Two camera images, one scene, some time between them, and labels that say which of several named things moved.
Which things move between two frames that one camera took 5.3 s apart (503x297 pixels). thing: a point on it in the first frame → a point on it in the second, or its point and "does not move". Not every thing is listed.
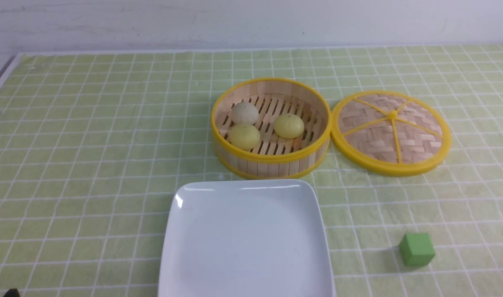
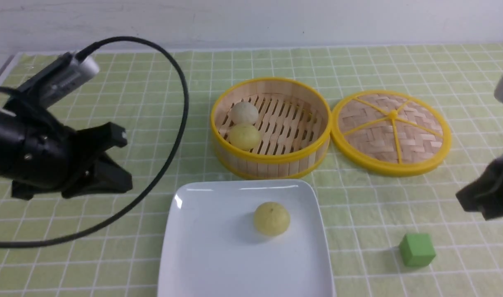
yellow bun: x=289 y=126 → x=272 y=218
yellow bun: x=245 y=136 does not move
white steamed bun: x=244 y=113 does not move
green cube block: x=417 y=249 does not move
